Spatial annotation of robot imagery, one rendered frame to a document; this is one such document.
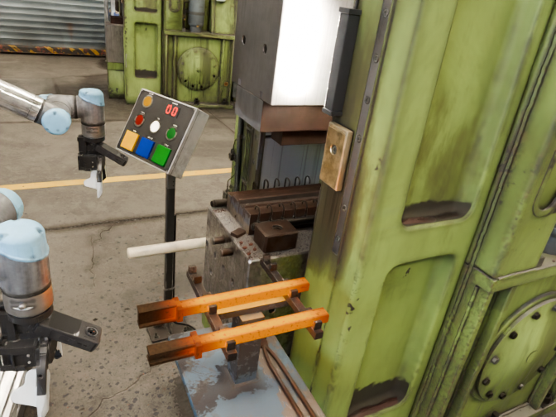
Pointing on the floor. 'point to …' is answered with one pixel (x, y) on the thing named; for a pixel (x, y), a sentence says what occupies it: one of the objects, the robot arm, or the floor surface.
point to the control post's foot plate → (159, 333)
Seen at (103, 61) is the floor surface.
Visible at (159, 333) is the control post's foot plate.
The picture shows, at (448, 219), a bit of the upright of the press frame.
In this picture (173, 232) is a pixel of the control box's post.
